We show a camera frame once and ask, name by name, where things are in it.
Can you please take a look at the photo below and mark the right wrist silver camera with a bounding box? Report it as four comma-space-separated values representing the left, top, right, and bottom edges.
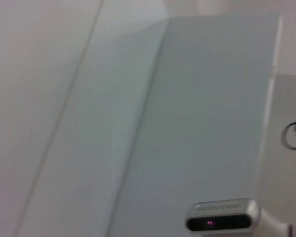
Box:
185, 198, 260, 233

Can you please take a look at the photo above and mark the camera rig cable loop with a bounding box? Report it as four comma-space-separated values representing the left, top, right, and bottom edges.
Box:
280, 120, 296, 151

